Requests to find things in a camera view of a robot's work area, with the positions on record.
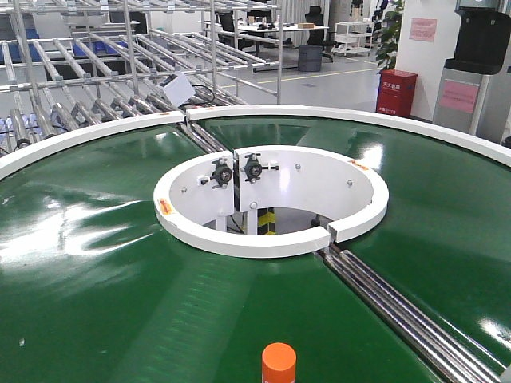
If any green round conveyor belt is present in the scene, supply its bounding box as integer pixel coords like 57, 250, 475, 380
1, 116, 510, 382

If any small white box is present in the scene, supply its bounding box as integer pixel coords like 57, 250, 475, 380
159, 72, 196, 107

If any red fire extinguisher box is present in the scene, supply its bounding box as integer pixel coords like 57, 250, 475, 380
376, 69, 418, 117

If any white conveyor inner ring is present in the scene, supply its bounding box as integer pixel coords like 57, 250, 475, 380
153, 144, 390, 259

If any dark grey trash bin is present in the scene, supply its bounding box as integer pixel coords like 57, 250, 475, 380
298, 45, 323, 72

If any steel roller rack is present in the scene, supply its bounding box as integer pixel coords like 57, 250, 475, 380
1, 1, 283, 155

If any orange cylindrical capacitor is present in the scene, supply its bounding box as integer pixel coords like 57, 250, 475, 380
262, 342, 297, 383

